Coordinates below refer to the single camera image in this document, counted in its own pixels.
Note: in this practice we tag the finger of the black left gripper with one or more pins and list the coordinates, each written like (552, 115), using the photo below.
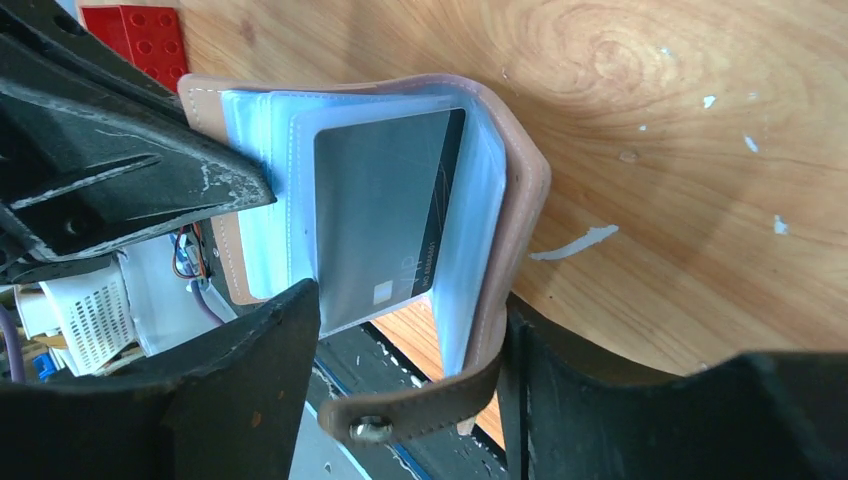
(48, 30)

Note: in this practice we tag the white slotted cable duct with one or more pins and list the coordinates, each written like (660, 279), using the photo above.
(93, 314)

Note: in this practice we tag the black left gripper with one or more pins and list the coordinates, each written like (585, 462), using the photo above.
(96, 155)

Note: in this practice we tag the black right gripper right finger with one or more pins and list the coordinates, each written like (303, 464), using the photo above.
(572, 409)

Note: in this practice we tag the black VIP credit card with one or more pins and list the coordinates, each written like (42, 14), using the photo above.
(374, 192)

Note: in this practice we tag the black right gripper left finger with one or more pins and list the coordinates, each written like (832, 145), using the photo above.
(224, 405)

